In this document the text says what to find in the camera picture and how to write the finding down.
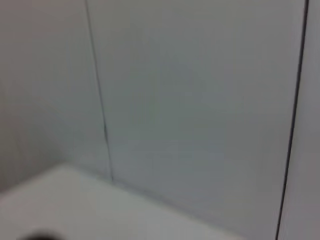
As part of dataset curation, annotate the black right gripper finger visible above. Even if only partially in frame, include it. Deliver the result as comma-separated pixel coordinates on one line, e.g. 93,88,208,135
18,229,65,240

